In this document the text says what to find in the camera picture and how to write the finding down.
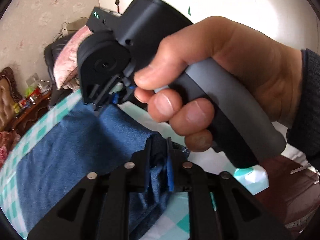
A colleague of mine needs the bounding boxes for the blue denim pants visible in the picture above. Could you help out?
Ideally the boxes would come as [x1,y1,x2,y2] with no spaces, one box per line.
[16,102,172,239]

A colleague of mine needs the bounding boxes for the person's right hand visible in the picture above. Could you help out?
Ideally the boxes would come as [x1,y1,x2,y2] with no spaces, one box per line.
[134,16,303,152]

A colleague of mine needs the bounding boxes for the pink upper pillow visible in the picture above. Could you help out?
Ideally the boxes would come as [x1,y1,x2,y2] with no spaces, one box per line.
[54,25,92,90]

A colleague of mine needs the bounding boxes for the teal white checkered bedsheet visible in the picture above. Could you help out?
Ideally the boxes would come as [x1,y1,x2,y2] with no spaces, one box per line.
[1,90,268,239]

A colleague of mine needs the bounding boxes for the black leather chair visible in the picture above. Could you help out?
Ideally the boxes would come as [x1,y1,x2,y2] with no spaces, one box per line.
[44,34,73,109]

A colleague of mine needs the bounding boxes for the colourful items on nightstand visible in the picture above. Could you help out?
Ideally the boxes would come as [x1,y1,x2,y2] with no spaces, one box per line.
[13,73,53,115]

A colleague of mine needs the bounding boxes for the dark wooden nightstand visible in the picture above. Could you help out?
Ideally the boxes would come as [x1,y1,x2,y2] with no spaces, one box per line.
[9,90,52,136]

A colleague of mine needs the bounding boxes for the tufted tan leather headboard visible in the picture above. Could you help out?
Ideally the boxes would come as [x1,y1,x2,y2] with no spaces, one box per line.
[0,67,22,132]

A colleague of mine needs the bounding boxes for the red floral blanket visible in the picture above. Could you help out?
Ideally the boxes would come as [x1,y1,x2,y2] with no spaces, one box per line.
[0,131,21,167]

